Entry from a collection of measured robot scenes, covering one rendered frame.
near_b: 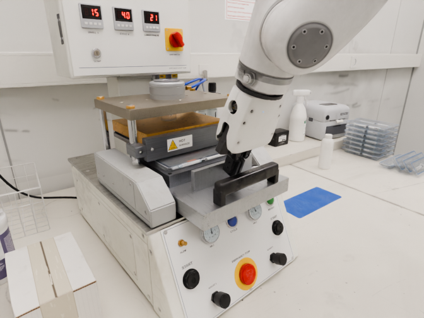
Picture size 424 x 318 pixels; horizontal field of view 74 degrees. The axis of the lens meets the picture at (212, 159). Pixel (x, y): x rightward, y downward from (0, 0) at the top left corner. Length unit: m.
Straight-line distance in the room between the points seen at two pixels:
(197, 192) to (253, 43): 0.26
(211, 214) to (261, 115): 0.17
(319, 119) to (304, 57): 1.18
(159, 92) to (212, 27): 0.73
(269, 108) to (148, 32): 0.44
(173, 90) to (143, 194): 0.25
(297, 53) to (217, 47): 1.01
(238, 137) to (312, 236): 0.46
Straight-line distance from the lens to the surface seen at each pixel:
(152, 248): 0.50
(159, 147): 0.55
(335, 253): 0.78
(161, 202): 0.48
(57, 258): 0.64
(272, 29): 0.34
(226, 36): 1.36
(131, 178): 0.51
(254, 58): 0.40
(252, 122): 0.43
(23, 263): 0.66
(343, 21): 0.33
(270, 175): 0.53
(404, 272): 0.80
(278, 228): 0.66
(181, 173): 0.53
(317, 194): 1.04
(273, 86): 0.41
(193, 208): 0.46
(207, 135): 0.62
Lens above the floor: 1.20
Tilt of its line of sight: 20 degrees down
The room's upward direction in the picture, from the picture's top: straight up
